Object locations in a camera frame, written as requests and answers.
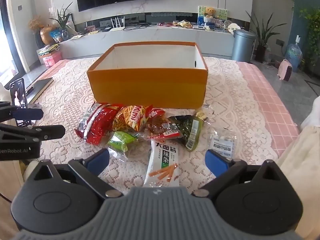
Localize grey pedal trash bin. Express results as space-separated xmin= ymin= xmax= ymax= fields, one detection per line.
xmin=232 ymin=29 xmax=256 ymax=63

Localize pink small heater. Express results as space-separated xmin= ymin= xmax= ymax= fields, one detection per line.
xmin=277 ymin=59 xmax=292 ymax=81

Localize red brown meat snack pack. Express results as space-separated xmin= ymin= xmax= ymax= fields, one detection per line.
xmin=145 ymin=108 xmax=182 ymax=140

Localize clear pack white candies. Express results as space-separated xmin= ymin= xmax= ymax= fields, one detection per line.
xmin=209 ymin=127 xmax=237 ymax=159

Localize white spicy strips pack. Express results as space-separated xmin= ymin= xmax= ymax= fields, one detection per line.
xmin=143 ymin=139 xmax=180 ymax=187

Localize white long tv cabinet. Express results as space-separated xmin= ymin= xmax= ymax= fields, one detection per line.
xmin=60 ymin=25 xmax=234 ymax=59

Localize brown ceramic vase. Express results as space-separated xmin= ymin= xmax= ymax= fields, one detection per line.
xmin=40 ymin=25 xmax=57 ymax=45

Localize dark green snack pack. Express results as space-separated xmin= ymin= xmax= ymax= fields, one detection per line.
xmin=169 ymin=115 xmax=204 ymax=152

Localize tall green potted plant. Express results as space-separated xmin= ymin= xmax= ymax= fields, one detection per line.
xmin=246 ymin=11 xmax=287 ymax=63

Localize blue water jug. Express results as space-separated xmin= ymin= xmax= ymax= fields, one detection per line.
xmin=285 ymin=35 xmax=303 ymax=73

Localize person leg white sock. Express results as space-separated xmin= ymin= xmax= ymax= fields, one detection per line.
xmin=277 ymin=98 xmax=320 ymax=239

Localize orange Mimi snack bag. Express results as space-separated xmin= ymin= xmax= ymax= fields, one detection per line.
xmin=112 ymin=105 xmax=153 ymax=132

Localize small potted plant left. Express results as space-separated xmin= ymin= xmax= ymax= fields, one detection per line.
xmin=50 ymin=2 xmax=72 ymax=41

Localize red snack bag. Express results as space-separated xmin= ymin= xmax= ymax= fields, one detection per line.
xmin=75 ymin=102 xmax=123 ymax=146

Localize black phone on stand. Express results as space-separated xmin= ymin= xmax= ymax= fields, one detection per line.
xmin=10 ymin=77 xmax=33 ymax=128

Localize dark notebook on table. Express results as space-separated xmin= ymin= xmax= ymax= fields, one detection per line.
xmin=26 ymin=77 xmax=53 ymax=105

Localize pink lace tablecloth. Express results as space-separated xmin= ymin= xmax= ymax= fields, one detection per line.
xmin=38 ymin=57 xmax=298 ymax=193

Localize green sausage snack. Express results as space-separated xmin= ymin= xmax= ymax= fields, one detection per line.
xmin=107 ymin=131 xmax=138 ymax=162

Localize teddy bear toy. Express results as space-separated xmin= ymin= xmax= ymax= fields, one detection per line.
xmin=203 ymin=7 xmax=216 ymax=18

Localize white wifi router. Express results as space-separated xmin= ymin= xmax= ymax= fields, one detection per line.
xmin=110 ymin=17 xmax=125 ymax=31

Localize pink cardboard box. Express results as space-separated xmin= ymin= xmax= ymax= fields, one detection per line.
xmin=39 ymin=51 xmax=62 ymax=68

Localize trailing green ivy plant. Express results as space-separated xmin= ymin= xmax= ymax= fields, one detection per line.
xmin=299 ymin=7 xmax=320 ymax=67

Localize orange cardboard box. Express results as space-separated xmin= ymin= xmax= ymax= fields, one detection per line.
xmin=87 ymin=41 xmax=208 ymax=109

